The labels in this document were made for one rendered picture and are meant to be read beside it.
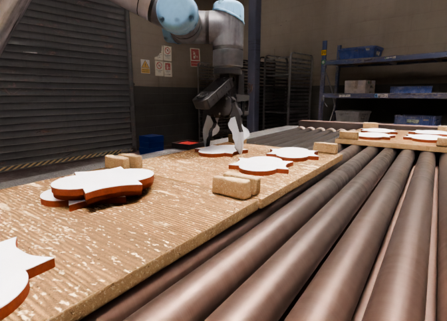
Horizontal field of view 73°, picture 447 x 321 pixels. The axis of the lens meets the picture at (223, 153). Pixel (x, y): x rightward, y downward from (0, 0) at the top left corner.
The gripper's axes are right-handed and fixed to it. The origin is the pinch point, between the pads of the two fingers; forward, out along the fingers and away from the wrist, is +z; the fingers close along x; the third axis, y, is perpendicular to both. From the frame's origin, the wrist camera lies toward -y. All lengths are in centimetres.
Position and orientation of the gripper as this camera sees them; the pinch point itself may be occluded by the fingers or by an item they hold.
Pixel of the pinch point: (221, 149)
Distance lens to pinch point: 76.8
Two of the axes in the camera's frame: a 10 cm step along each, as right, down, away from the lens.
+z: -0.2, 9.9, 1.7
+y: 5.9, -1.2, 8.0
